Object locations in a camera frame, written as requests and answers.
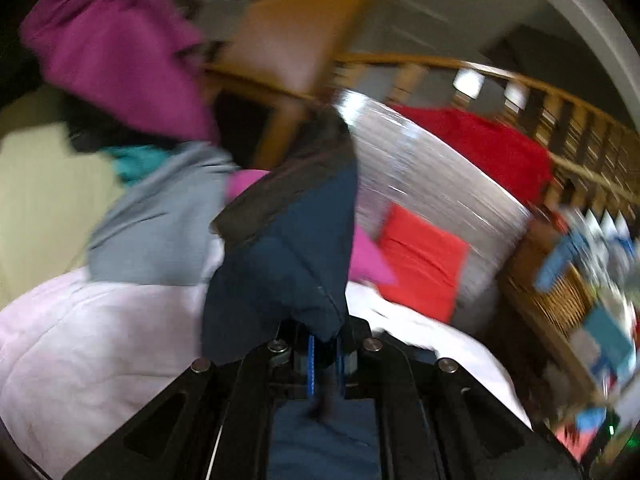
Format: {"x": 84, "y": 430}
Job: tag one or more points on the wooden railing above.
{"x": 575, "y": 125}

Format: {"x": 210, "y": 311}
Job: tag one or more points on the wicker basket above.
{"x": 555, "y": 295}

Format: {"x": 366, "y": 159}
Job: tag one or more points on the red cloth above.
{"x": 490, "y": 145}
{"x": 425, "y": 260}

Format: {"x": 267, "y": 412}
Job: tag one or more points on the blue cloth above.
{"x": 557, "y": 260}

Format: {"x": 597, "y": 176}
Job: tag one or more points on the wooden table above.
{"x": 295, "y": 25}

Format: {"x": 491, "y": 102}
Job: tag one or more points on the magenta garment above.
{"x": 115, "y": 45}

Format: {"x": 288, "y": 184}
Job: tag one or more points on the cream sofa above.
{"x": 45, "y": 200}

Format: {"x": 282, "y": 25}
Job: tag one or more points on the grey garment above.
{"x": 150, "y": 210}

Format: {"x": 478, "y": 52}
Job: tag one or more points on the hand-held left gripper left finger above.
{"x": 311, "y": 367}

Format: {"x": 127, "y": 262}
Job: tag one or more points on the silver foil mat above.
{"x": 440, "y": 175}

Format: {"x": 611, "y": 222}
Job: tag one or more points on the black cloth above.
{"x": 90, "y": 137}

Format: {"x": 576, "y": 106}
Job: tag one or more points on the teal box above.
{"x": 607, "y": 337}

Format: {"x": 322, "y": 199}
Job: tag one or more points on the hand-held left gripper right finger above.
{"x": 342, "y": 370}

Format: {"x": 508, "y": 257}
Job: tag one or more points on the navy blue jacket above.
{"x": 285, "y": 260}

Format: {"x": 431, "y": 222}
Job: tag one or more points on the pink garment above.
{"x": 370, "y": 260}

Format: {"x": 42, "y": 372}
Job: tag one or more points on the teal cloth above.
{"x": 135, "y": 162}

